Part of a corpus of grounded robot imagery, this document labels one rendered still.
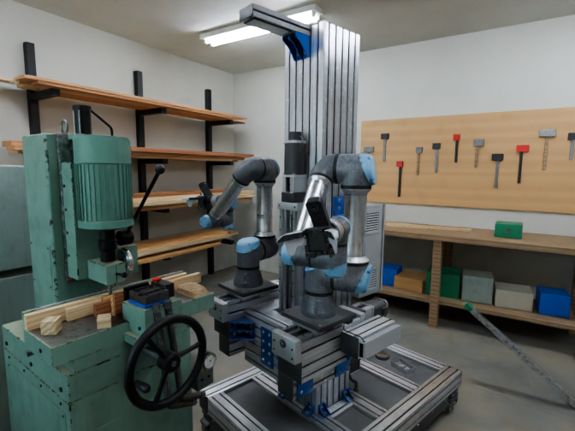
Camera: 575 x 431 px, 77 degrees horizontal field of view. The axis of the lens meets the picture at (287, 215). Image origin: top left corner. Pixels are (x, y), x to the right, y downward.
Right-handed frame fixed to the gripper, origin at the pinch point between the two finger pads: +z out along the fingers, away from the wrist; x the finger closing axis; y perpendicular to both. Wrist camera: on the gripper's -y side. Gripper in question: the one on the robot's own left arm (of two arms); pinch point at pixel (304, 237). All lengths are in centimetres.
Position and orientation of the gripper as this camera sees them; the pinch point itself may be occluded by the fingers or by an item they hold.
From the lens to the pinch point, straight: 89.3
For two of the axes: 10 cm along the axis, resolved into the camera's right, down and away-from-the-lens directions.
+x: -9.2, 0.8, 3.9
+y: 1.2, 9.9, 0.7
